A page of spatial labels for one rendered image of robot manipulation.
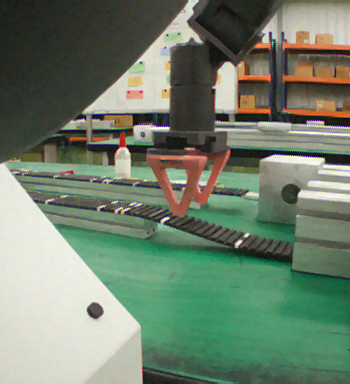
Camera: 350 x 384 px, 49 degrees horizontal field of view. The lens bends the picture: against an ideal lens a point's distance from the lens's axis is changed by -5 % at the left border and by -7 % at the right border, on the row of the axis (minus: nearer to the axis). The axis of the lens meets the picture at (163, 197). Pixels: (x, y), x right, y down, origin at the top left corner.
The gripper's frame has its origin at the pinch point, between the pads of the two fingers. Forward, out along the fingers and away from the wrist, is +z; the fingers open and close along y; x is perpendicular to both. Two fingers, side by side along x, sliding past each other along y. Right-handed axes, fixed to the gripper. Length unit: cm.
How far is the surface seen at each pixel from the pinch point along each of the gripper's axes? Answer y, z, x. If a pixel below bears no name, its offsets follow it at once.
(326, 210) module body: -6.2, -2.0, -17.1
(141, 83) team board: 276, -41, 153
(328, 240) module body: -5.5, 1.2, -17.6
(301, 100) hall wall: 1047, -66, 88
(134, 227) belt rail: -1.1, 3.9, 7.6
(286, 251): -2.2, 4.1, -12.8
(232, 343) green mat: -21.7, 5.3, -11.9
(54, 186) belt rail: 19.3, 3.9, 38.6
